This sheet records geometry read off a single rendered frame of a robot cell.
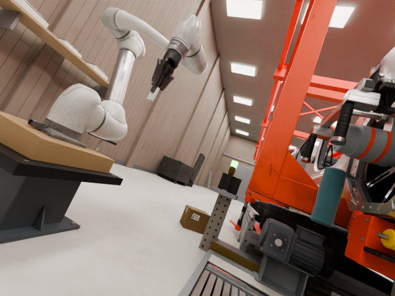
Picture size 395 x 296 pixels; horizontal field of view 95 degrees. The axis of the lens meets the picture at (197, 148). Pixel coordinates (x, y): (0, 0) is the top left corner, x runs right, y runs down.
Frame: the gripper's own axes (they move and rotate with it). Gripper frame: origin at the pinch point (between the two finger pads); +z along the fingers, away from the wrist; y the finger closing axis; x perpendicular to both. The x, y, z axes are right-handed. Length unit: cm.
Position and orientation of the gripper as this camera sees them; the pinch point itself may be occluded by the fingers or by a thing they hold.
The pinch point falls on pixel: (153, 93)
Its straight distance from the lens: 84.8
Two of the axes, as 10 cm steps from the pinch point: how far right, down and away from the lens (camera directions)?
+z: -4.3, 8.9, -1.5
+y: -2.7, -2.8, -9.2
